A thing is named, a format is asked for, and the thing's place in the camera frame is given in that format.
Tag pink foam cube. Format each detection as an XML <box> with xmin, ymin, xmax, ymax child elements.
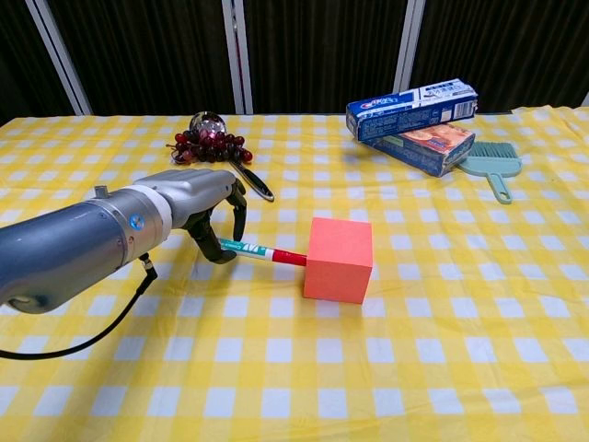
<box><xmin>303</xmin><ymin>216</ymin><xmax>374</xmax><ymax>305</ymax></box>

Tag aluminium frame post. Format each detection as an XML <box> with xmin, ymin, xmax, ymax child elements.
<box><xmin>393</xmin><ymin>0</ymin><xmax>427</xmax><ymax>93</ymax></box>
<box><xmin>220</xmin><ymin>0</ymin><xmax>254</xmax><ymax>115</ymax></box>
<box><xmin>25</xmin><ymin>0</ymin><xmax>93</xmax><ymax>116</ymax></box>

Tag teal mini brush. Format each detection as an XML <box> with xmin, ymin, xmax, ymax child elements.
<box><xmin>468</xmin><ymin>141</ymin><xmax>519</xmax><ymax>160</ymax></box>

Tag blue white toothpaste box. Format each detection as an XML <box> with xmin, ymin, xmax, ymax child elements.
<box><xmin>345</xmin><ymin>78</ymin><xmax>479</xmax><ymax>142</ymax></box>

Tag dark red grape bunch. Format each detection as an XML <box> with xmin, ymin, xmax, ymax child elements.
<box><xmin>166</xmin><ymin>129</ymin><xmax>254</xmax><ymax>165</ymax></box>

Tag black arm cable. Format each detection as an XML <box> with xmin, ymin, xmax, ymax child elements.
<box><xmin>0</xmin><ymin>252</ymin><xmax>158</xmax><ymax>360</ymax></box>

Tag green white red-capped marker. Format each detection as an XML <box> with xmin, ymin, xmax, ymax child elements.
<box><xmin>218</xmin><ymin>238</ymin><xmax>308</xmax><ymax>268</ymax></box>

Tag steel ladle black handle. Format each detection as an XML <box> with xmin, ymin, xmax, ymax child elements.
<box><xmin>189</xmin><ymin>110</ymin><xmax>276</xmax><ymax>203</ymax></box>

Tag yellow white checkered tablecloth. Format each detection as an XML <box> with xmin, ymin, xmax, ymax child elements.
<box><xmin>0</xmin><ymin>106</ymin><xmax>589</xmax><ymax>442</ymax></box>

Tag blue orange snack box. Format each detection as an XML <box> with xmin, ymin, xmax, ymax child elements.
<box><xmin>363</xmin><ymin>122</ymin><xmax>477</xmax><ymax>179</ymax></box>

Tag teal small brush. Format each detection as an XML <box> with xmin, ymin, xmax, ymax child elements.
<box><xmin>459</xmin><ymin>154</ymin><xmax>524</xmax><ymax>205</ymax></box>

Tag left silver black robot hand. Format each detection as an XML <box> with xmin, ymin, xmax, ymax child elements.
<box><xmin>133</xmin><ymin>169</ymin><xmax>248</xmax><ymax>266</ymax></box>

